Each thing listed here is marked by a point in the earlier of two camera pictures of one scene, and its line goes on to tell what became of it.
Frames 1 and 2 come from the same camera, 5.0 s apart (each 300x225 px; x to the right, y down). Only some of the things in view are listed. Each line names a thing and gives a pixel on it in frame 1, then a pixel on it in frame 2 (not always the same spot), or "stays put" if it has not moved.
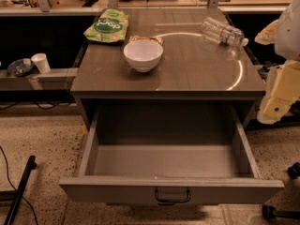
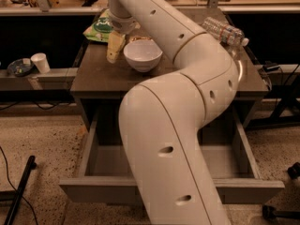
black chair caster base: x=269 y=213 stays put
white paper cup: x=41 y=62 stays put
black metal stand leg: x=31 y=165 stays put
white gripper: x=289 y=35 -> x=122 y=24
